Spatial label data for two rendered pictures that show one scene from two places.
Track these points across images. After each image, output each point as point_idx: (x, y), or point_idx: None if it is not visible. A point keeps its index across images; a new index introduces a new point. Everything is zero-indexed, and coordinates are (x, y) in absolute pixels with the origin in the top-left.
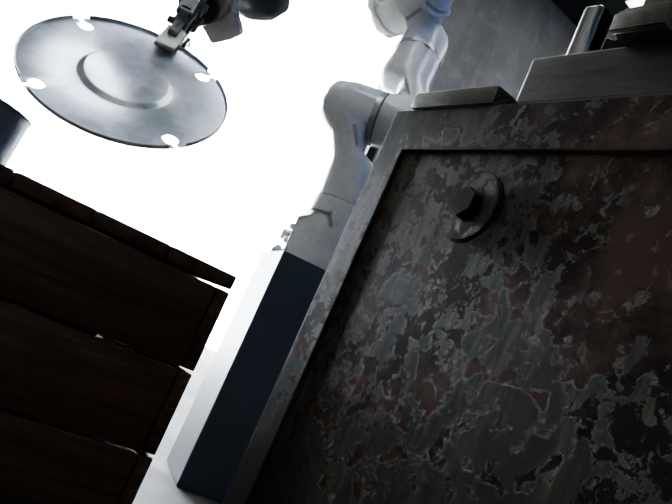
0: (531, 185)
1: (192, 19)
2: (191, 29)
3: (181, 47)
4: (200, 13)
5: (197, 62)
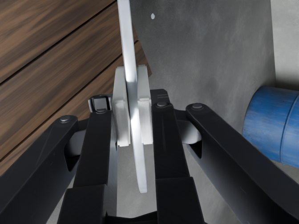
0: None
1: (172, 131)
2: (102, 173)
3: (134, 71)
4: (181, 177)
5: (123, 19)
